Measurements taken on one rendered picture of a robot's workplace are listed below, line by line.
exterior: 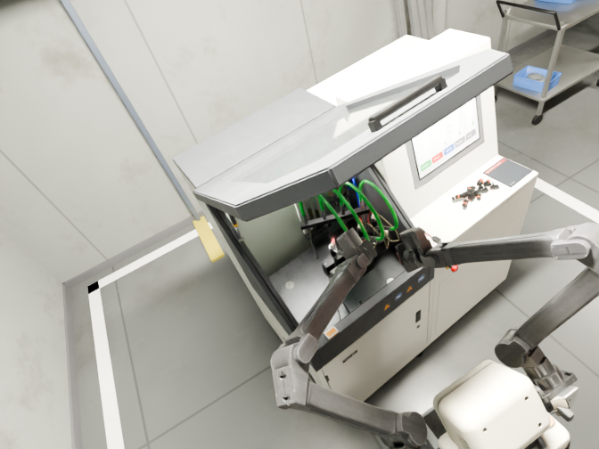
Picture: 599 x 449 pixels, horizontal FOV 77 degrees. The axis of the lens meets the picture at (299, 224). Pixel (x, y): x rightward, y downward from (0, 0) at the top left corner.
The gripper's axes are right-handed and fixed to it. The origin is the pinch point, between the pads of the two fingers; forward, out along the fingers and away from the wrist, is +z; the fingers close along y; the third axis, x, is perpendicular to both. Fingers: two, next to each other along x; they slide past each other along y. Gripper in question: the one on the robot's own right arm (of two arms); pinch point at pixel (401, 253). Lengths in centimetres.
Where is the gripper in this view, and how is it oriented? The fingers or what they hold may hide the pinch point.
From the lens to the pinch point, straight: 143.7
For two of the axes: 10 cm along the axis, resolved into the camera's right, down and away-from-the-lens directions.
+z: -0.8, -0.1, 10.0
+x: -9.2, 3.8, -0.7
